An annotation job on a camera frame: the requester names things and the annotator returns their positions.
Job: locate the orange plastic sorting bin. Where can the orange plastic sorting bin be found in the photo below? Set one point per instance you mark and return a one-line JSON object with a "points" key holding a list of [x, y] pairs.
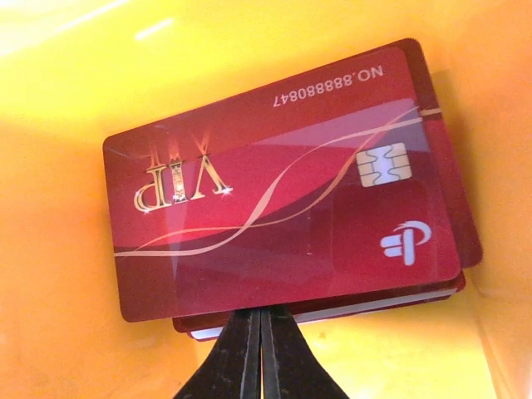
{"points": [[75, 72]]}

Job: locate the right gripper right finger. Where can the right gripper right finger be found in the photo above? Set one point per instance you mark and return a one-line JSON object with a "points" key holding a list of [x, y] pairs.
{"points": [[290, 370]]}

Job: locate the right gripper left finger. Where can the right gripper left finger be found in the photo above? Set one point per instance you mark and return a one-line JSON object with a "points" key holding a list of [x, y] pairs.
{"points": [[232, 370]]}

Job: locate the red VIP card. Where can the red VIP card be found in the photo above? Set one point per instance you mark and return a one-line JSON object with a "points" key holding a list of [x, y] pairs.
{"points": [[320, 185]]}

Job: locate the red card stack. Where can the red card stack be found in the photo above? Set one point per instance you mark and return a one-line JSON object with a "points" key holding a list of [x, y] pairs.
{"points": [[462, 223]]}

